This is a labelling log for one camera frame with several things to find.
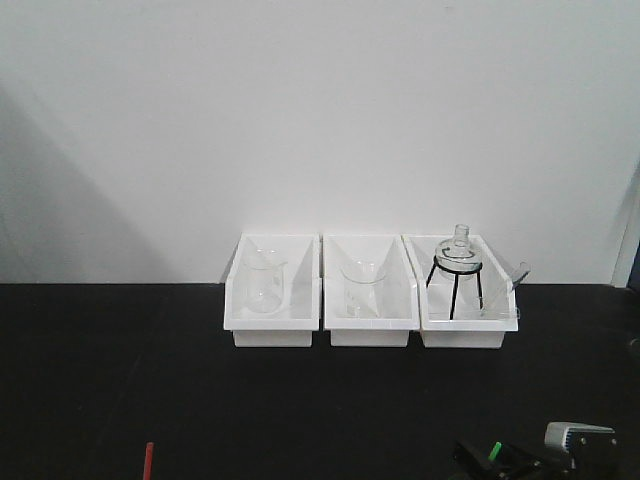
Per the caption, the red plastic spoon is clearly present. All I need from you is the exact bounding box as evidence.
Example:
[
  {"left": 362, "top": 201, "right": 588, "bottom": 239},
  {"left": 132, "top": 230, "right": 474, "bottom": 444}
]
[{"left": 142, "top": 442, "right": 154, "bottom": 480}]

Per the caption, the glass test tube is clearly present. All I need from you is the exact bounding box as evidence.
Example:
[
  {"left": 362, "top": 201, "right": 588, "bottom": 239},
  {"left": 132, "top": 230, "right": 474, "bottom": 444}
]
[{"left": 480, "top": 262, "right": 531, "bottom": 320}]

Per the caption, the glass beaker in middle bin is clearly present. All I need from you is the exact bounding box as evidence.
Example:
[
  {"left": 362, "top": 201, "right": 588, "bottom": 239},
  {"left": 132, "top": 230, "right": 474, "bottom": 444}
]
[{"left": 341, "top": 260, "right": 386, "bottom": 318}]

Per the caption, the middle white storage bin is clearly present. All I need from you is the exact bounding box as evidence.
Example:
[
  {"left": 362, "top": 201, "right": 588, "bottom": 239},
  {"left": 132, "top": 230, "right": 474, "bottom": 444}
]
[{"left": 322, "top": 234, "right": 420, "bottom": 347}]

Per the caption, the glass beaker in bin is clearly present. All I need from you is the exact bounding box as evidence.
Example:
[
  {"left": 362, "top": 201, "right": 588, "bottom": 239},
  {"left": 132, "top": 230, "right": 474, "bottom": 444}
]
[
  {"left": 341, "top": 260, "right": 386, "bottom": 318},
  {"left": 244, "top": 248, "right": 287, "bottom": 314}
]

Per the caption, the glass beaker in left bin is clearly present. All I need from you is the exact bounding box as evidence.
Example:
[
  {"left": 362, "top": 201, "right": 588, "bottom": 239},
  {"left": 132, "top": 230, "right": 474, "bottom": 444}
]
[{"left": 244, "top": 248, "right": 287, "bottom": 314}]

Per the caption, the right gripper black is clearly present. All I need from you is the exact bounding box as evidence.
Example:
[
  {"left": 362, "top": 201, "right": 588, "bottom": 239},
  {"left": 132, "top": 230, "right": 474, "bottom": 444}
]
[{"left": 452, "top": 435, "right": 616, "bottom": 480}]

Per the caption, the black wire tripod stand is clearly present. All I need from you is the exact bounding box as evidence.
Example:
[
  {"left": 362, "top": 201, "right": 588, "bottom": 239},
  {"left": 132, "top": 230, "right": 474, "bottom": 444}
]
[{"left": 425, "top": 256, "right": 484, "bottom": 320}]

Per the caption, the green plastic spoon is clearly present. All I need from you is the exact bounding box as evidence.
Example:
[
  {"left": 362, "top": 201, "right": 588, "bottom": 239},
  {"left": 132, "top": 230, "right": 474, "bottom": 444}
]
[{"left": 488, "top": 441, "right": 502, "bottom": 462}]

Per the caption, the left white storage bin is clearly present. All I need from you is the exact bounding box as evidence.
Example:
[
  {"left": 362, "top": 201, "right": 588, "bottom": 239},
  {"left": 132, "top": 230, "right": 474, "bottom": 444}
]
[{"left": 223, "top": 233, "right": 322, "bottom": 347}]

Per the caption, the right white storage bin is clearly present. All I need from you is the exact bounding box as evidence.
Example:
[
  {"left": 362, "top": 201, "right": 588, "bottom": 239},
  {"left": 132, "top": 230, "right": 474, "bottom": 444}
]
[{"left": 402, "top": 234, "right": 520, "bottom": 349}]

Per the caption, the white storage bin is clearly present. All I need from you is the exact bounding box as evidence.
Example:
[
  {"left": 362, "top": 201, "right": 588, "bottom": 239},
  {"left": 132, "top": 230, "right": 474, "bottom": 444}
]
[
  {"left": 322, "top": 234, "right": 420, "bottom": 347},
  {"left": 402, "top": 234, "right": 520, "bottom": 349},
  {"left": 223, "top": 233, "right": 322, "bottom": 347}
]

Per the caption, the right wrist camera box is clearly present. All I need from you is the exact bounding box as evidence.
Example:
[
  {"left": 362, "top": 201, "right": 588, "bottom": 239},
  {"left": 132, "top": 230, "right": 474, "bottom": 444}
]
[{"left": 544, "top": 421, "right": 616, "bottom": 453}]

